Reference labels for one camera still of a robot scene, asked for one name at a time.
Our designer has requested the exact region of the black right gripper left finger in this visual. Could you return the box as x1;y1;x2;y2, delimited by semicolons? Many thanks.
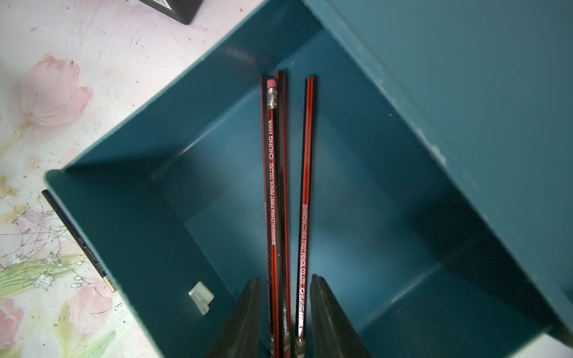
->
207;278;263;358

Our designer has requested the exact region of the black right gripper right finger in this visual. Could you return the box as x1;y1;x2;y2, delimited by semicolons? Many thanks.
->
310;274;372;358

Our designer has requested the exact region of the teal drawer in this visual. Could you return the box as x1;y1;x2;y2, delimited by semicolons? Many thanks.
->
45;1;560;357

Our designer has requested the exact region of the red black striped pencil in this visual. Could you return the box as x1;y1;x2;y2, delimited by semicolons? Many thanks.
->
264;78;283;357

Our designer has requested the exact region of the teal drawer cabinet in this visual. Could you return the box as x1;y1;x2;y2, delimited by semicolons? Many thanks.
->
307;1;572;326

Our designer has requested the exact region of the black pencil gold end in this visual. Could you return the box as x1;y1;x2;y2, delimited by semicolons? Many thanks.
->
42;189;116;292

